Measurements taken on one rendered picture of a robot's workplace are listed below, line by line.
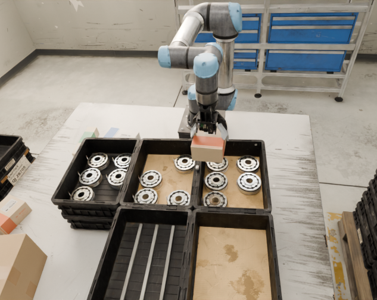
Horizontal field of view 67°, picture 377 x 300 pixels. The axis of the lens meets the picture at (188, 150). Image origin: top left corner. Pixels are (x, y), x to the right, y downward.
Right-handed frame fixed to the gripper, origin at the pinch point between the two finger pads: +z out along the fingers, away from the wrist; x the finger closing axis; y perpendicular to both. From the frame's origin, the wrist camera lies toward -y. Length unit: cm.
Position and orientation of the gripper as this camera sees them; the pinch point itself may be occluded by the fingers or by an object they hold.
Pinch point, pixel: (209, 138)
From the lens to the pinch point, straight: 114.4
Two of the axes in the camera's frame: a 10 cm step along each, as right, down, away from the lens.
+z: 0.8, 7.1, 7.0
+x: 9.8, 0.9, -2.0
